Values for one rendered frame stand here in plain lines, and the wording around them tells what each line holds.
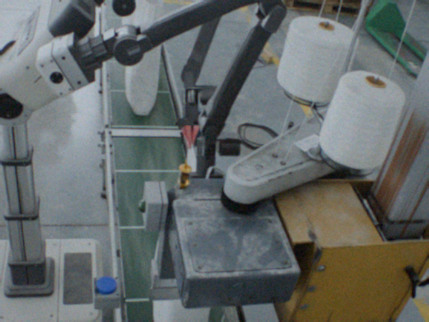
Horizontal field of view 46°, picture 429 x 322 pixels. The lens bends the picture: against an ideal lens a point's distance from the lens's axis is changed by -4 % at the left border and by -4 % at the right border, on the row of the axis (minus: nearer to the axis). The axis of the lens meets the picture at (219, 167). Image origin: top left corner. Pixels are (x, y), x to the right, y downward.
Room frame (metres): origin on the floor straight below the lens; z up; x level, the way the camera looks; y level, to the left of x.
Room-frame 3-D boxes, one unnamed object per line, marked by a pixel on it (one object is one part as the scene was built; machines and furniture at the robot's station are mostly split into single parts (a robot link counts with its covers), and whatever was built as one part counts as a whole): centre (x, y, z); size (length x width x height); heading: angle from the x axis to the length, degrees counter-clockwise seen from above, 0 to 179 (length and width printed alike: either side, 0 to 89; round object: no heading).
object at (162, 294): (0.91, 0.08, 0.98); 0.09 x 0.05 x 0.05; 108
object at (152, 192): (0.88, 0.13, 1.29); 0.08 x 0.05 x 0.09; 18
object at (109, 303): (0.98, 0.26, 0.81); 0.08 x 0.08 x 0.06; 18
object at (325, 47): (1.14, -0.18, 1.61); 0.17 x 0.17 x 0.17
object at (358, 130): (0.90, -0.26, 1.61); 0.15 x 0.14 x 0.17; 18
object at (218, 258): (0.82, -0.05, 1.21); 0.30 x 0.25 x 0.30; 18
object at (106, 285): (0.98, 0.26, 0.84); 0.06 x 0.06 x 0.02
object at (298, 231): (0.91, -0.17, 1.26); 0.22 x 0.05 x 0.16; 18
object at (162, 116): (3.56, 0.81, 0.34); 2.21 x 0.39 x 0.09; 18
